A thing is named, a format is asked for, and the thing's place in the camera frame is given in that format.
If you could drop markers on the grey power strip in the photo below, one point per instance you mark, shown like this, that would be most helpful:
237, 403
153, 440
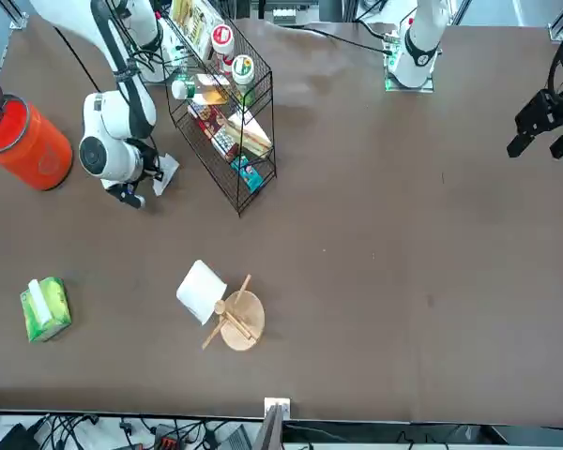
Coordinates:
284, 16

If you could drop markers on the teal snack box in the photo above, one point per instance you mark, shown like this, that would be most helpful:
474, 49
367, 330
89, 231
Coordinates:
248, 174

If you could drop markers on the large white food packet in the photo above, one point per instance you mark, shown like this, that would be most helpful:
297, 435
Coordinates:
192, 23

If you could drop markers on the white tissue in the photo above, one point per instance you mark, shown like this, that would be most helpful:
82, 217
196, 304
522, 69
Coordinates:
168, 171
40, 302

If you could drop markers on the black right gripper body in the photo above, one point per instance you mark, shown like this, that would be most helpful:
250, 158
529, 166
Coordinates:
149, 159

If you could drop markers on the black case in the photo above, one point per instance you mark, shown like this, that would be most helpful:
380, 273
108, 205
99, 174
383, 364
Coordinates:
16, 438

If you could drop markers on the grey device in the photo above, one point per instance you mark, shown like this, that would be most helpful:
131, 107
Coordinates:
237, 440

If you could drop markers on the black red power adapter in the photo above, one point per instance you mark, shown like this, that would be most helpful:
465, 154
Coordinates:
169, 440

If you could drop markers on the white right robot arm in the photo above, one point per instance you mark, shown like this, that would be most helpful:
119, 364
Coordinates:
117, 112

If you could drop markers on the yellow snack carton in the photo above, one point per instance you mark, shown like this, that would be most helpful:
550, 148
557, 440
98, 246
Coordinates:
213, 96

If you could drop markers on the orange bin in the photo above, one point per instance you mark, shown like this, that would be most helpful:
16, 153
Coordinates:
33, 159

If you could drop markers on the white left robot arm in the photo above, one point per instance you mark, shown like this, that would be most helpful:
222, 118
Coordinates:
422, 42

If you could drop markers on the triangular sandwich packet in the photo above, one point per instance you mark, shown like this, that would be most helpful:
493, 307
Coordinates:
251, 133

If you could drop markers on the red white patterned box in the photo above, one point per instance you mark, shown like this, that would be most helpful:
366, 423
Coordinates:
224, 143

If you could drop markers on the aluminium camera post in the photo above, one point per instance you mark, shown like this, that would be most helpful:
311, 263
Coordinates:
269, 431

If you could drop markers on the white jar red lid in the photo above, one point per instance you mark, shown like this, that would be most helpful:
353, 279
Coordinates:
222, 37

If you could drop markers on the wooden cup rack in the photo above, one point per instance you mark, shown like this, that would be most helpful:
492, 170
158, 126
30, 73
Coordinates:
244, 328

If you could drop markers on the white jar green lid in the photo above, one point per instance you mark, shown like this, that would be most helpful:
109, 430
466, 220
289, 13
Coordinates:
243, 68

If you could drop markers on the red brown biscuit box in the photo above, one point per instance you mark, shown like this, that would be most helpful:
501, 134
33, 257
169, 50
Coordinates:
206, 119

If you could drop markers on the small white bottle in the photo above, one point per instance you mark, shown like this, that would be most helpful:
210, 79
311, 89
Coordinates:
180, 89

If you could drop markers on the white cup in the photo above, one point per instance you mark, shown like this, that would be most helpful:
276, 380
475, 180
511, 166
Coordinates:
199, 290

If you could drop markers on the green tissue pack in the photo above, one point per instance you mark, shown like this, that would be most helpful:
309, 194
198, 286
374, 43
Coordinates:
58, 300

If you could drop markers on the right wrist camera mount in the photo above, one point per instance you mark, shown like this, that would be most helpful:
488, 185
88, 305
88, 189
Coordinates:
122, 192

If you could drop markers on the white mount bracket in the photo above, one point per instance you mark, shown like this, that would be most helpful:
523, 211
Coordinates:
284, 403

